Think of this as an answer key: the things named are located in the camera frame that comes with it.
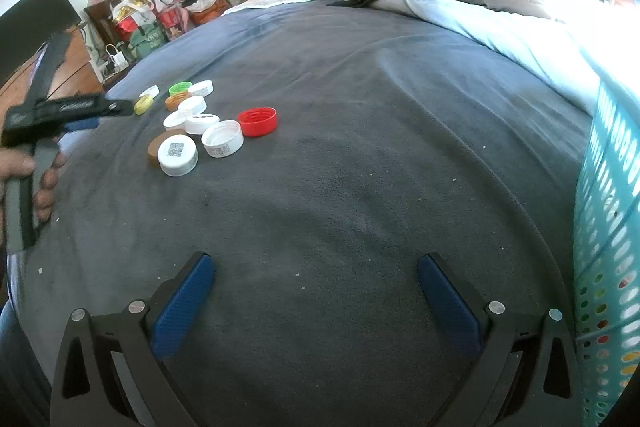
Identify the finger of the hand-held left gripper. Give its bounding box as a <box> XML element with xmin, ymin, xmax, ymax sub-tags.
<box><xmin>60</xmin><ymin>94</ymin><xmax>121</xmax><ymax>120</ymax></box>
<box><xmin>60</xmin><ymin>118</ymin><xmax>99</xmax><ymax>134</ymax></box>

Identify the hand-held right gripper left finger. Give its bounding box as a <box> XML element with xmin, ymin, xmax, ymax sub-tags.
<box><xmin>50</xmin><ymin>252</ymin><xmax>216</xmax><ymax>427</ymax></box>

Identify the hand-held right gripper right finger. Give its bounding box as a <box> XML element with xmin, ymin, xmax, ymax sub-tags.
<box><xmin>417</xmin><ymin>253</ymin><xmax>583</xmax><ymax>427</ymax></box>

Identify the pile of plastic bottle caps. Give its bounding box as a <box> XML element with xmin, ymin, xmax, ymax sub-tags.
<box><xmin>134</xmin><ymin>80</ymin><xmax>278</xmax><ymax>178</ymax></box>

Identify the teal plastic basket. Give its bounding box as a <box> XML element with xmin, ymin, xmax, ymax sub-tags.
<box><xmin>572</xmin><ymin>74</ymin><xmax>640</xmax><ymax>427</ymax></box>

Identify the person's left hand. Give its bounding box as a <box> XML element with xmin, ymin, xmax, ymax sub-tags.
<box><xmin>0</xmin><ymin>150</ymin><xmax>66</xmax><ymax>223</ymax></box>

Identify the wooden dresser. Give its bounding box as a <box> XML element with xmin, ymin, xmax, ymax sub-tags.
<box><xmin>0</xmin><ymin>27</ymin><xmax>103</xmax><ymax>118</ymax></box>

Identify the white chargers and power strip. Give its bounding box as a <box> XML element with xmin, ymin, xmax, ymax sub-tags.
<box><xmin>102</xmin><ymin>42</ymin><xmax>131</xmax><ymax>76</ymax></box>

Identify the green fabric bag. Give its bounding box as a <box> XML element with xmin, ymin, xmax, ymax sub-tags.
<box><xmin>129</xmin><ymin>27</ymin><xmax>168</xmax><ymax>60</ymax></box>

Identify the black flat screen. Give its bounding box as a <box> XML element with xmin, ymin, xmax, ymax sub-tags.
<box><xmin>0</xmin><ymin>0</ymin><xmax>82</xmax><ymax>82</ymax></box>

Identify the red and white shopping bag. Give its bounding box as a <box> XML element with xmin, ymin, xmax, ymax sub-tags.
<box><xmin>111</xmin><ymin>0</ymin><xmax>158</xmax><ymax>38</ymax></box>

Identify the orange bag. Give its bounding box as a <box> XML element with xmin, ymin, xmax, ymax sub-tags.
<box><xmin>187</xmin><ymin>0</ymin><xmax>231</xmax><ymax>25</ymax></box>

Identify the light blue duvet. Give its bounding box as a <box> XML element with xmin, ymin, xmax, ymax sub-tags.
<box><xmin>327</xmin><ymin>0</ymin><xmax>606</xmax><ymax>118</ymax></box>

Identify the white bed sheet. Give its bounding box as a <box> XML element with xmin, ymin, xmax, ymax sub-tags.
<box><xmin>545</xmin><ymin>0</ymin><xmax>640</xmax><ymax>72</ymax></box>

